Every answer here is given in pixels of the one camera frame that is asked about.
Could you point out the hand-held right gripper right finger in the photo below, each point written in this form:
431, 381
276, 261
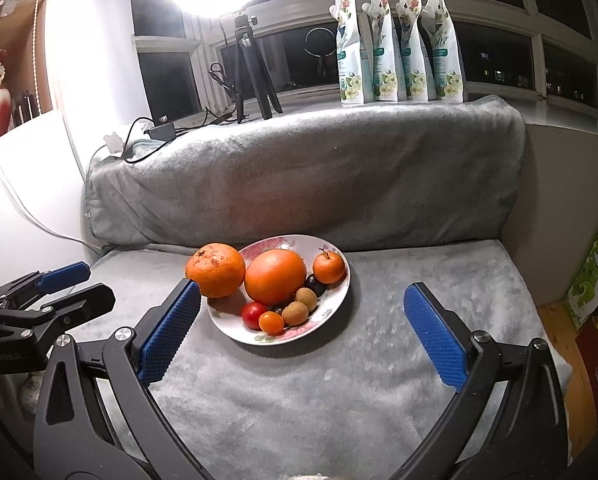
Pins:
436, 337

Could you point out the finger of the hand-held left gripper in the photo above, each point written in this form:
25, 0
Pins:
61, 276
79, 305

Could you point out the brown longan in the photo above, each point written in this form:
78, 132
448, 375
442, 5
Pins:
295, 313
307, 296

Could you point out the black bottles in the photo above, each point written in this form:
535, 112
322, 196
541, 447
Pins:
26, 107

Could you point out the white window frame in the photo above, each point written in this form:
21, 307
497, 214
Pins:
479, 10

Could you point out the wooden shelf unit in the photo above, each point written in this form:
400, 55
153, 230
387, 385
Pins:
26, 50

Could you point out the red cherry tomato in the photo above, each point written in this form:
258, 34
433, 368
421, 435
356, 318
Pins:
253, 315

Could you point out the dark purple plum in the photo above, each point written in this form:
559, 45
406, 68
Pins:
316, 284
277, 309

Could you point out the white floral plate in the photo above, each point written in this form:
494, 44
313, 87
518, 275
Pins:
324, 310

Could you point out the large spotted orange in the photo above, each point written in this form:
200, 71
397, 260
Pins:
215, 270

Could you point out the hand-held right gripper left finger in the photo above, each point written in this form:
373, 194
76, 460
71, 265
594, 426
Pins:
171, 332

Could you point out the black tripod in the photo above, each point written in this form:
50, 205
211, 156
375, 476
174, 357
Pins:
251, 65

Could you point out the small mandarin with stem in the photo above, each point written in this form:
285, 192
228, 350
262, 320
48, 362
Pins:
329, 267

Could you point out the green printed box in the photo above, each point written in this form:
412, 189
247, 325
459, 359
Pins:
594, 280

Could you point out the large smooth orange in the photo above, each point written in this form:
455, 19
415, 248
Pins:
275, 277

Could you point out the orange cherry tomato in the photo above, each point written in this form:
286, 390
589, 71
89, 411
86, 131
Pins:
271, 323

